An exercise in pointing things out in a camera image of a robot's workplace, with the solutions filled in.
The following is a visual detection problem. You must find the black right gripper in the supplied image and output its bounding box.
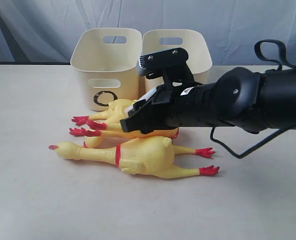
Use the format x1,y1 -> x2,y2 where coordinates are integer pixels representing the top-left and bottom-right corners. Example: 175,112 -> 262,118
120,83 -> 219,134

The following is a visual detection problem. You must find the rubber chicken with white squeaker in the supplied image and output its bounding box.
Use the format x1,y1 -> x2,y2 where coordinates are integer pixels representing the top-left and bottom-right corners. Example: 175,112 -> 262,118
69,120 -> 179,148

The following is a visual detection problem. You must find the yellow rubber chicken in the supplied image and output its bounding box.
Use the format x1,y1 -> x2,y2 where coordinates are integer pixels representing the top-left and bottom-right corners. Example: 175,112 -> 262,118
49,136 -> 220,179
72,99 -> 137,126

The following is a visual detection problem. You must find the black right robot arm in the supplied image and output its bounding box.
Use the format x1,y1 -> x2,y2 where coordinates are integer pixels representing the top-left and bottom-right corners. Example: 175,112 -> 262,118
120,67 -> 296,134

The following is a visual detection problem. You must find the cream bin marked X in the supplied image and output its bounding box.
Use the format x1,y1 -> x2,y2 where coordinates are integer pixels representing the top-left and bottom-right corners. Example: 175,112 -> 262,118
142,29 -> 212,84

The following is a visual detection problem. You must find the cream bin marked O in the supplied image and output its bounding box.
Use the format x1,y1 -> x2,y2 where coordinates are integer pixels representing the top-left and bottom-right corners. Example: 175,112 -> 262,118
70,27 -> 142,111

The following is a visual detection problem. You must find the grey backdrop curtain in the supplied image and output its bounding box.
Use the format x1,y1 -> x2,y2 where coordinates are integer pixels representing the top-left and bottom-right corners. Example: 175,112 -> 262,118
0,0 -> 296,65

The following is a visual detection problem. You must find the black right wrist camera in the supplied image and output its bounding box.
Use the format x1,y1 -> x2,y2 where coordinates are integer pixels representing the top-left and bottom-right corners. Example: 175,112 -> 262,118
136,47 -> 195,89

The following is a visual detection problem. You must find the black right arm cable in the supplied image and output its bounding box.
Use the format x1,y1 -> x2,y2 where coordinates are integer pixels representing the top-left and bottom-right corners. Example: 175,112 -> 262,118
209,39 -> 296,160

